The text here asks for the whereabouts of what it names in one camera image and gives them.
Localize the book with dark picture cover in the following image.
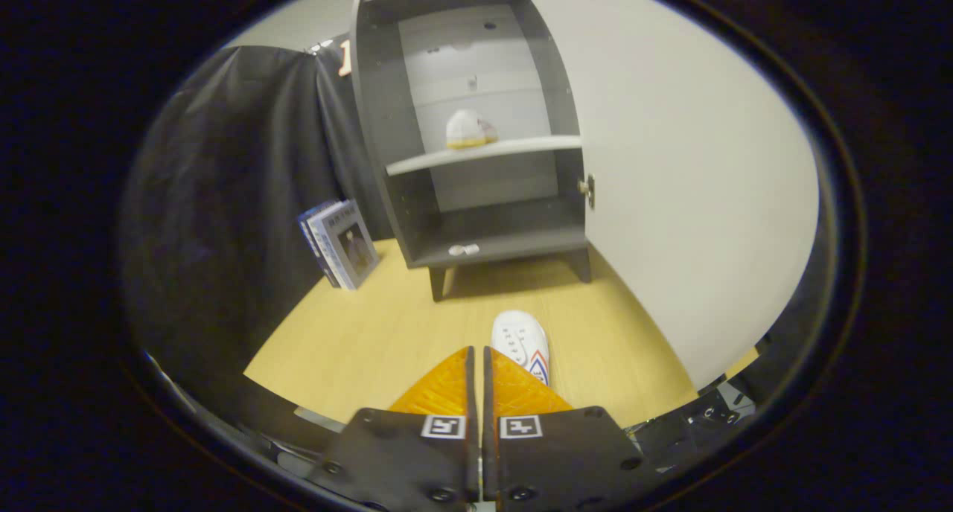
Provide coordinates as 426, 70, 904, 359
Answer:
309, 199, 381, 291

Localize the dark blue book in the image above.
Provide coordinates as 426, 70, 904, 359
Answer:
297, 203, 336, 286

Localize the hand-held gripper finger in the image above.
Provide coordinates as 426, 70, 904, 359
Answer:
482, 346, 662, 512
309, 346, 481, 512

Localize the white cabinet shelf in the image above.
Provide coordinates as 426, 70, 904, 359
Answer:
385, 135, 583, 177

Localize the white and blue book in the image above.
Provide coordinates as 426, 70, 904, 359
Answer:
302, 202, 343, 289

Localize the white shoe with yellow sole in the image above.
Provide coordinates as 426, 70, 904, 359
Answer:
445, 109, 499, 150

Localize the white shoe with striped side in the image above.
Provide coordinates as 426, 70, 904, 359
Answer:
491, 310, 551, 387

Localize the white shoe cabinet door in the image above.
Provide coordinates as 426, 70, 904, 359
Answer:
521, 0, 821, 391

